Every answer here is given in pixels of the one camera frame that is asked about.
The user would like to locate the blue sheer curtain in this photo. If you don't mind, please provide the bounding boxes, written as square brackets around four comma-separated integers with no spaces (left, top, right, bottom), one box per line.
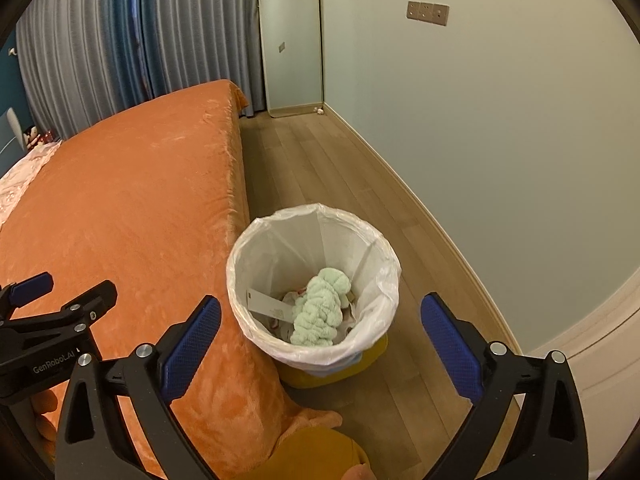
[107,0,152,102]

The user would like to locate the person's yellow trouser leg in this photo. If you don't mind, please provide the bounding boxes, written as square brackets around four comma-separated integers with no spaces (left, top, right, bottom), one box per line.
[235,422,376,480]

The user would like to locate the yellow bin with white bag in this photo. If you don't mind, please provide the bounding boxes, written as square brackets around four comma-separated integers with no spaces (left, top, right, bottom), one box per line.
[226,203,402,390]

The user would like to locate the white paper tag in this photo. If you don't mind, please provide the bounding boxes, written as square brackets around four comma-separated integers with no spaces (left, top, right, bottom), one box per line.
[245,287,297,322]

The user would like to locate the orange plush bed blanket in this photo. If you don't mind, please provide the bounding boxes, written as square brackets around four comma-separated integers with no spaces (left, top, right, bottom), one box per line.
[0,79,346,480]

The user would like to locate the red and white bedside items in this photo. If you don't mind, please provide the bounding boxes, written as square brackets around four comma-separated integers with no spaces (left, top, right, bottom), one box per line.
[24,126,57,151]

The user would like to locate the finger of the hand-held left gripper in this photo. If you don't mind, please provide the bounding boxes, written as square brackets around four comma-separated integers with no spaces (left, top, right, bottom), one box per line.
[50,280,119,334]
[0,272,55,319]

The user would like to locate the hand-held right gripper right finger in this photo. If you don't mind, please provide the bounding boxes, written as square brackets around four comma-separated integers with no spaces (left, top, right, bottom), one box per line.
[420,292,589,480]

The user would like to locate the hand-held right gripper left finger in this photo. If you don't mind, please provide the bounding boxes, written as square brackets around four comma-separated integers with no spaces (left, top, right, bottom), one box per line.
[55,295,223,480]

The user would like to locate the grey pleated curtain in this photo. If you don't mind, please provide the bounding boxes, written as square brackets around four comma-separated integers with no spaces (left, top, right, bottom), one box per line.
[15,0,267,140]

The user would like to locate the gold framed standing mirror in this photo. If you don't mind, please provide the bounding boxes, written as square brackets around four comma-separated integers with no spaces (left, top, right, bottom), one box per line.
[257,0,327,119]

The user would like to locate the green knitted cloth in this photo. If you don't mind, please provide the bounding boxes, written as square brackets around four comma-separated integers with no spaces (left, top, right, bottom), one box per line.
[290,267,354,347]

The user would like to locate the pink white quilt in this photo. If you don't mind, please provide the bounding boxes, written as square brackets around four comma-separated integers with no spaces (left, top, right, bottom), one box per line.
[0,140,63,227]

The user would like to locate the brown wall switch panel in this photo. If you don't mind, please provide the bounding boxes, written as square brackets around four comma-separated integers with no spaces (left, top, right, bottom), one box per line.
[406,0,450,26]

